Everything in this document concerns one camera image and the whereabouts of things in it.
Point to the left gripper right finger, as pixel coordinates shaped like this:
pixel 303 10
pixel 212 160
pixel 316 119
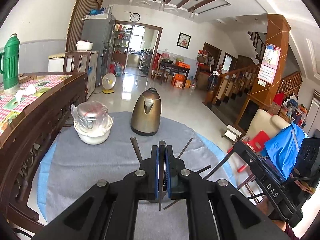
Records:
pixel 173 168

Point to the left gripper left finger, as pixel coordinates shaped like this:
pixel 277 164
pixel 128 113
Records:
pixel 151 168

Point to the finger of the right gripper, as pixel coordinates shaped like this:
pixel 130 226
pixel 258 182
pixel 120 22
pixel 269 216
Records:
pixel 285 197

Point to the dark chopstick pair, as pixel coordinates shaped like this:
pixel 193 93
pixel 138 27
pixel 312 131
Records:
pixel 203 169
pixel 185 147

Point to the dark grey utensil holder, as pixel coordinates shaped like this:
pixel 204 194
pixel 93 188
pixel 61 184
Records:
pixel 162 194

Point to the blue plastic bag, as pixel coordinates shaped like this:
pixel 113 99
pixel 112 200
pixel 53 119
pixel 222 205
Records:
pixel 283 149

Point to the bronze electric kettle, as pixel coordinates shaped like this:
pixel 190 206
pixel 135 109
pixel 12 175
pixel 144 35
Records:
pixel 146 115

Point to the red plastic stool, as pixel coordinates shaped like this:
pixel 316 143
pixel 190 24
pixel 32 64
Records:
pixel 256 144

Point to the grey towel table cloth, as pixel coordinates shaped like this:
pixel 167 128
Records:
pixel 77 166

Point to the cream chair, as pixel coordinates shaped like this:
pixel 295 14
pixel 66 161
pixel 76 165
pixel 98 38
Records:
pixel 263 121

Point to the white bowl with plastic bag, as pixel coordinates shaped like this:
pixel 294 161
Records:
pixel 92 122

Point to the small white step stool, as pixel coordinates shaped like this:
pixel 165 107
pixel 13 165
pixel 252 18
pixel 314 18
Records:
pixel 232 133

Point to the light blue under cloth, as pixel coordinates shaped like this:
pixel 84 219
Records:
pixel 42 181

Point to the white electric fan heater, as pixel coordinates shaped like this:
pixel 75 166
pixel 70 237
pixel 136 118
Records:
pixel 108 82

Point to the wooden stair railing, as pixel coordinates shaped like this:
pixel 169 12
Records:
pixel 231 84

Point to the dark wooden side table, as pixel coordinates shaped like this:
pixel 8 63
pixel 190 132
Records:
pixel 164 69

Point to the orange box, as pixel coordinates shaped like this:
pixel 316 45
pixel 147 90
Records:
pixel 182 65

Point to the red checkered table cover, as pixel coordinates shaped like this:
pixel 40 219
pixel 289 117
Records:
pixel 14 104

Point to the white rice cooker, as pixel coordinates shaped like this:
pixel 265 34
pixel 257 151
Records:
pixel 84 46

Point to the white chest freezer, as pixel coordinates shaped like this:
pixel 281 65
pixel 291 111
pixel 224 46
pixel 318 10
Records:
pixel 76 61

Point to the grey refrigerator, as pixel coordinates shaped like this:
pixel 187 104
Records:
pixel 99 29

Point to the green thermos flask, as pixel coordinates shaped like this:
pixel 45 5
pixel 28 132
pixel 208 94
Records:
pixel 9 65

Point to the wall calendar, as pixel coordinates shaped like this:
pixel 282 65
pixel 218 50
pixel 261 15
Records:
pixel 269 64

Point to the framed wall picture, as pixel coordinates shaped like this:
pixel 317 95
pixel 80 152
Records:
pixel 183 40

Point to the round wall clock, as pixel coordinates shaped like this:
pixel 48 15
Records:
pixel 134 17

